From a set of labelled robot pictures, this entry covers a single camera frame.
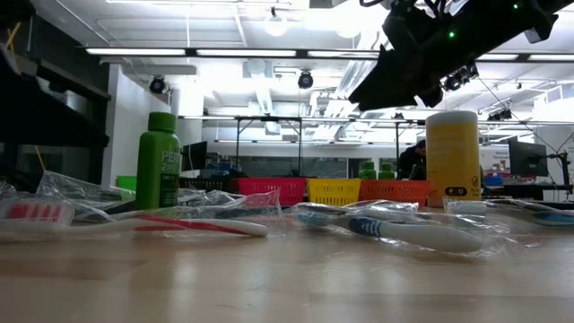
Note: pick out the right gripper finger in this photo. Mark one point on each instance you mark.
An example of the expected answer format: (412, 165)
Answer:
(385, 89)

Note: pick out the green shampoo bottle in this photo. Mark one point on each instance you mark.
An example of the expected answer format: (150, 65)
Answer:
(157, 170)
(367, 170)
(386, 172)

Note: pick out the black plastic comb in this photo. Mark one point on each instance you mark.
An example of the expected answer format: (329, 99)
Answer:
(403, 214)

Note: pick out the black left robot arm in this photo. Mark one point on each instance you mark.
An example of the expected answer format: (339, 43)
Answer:
(45, 112)

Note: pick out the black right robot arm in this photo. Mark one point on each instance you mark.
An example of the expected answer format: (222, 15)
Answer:
(502, 31)

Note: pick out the black ceiling spotlight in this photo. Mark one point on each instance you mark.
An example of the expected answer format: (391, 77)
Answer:
(305, 80)
(498, 116)
(462, 77)
(157, 84)

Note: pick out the ceiling light strip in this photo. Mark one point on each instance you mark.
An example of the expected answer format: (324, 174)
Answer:
(246, 52)
(341, 54)
(134, 51)
(549, 57)
(498, 56)

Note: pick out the person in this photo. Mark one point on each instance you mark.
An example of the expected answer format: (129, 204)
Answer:
(410, 163)

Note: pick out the yellow canister white lid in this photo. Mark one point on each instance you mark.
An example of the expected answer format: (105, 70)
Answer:
(453, 157)

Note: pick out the orange plastic basket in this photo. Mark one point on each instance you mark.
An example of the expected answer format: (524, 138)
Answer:
(394, 193)

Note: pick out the yellow plastic basket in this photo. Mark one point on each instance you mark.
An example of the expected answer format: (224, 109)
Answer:
(334, 192)

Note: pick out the black computer monitor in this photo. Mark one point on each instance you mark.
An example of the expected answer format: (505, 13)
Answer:
(528, 158)
(195, 154)

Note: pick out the red plastic basket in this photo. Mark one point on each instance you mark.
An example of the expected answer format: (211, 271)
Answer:
(273, 188)

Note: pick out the black plastic basket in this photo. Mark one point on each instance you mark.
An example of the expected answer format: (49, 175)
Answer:
(206, 184)

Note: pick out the red white wrapped toothbrush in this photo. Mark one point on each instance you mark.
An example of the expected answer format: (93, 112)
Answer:
(202, 225)

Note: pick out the green plastic basket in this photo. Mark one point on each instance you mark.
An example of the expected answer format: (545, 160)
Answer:
(127, 182)

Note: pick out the black metal rack frame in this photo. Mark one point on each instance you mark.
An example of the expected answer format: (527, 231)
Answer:
(269, 118)

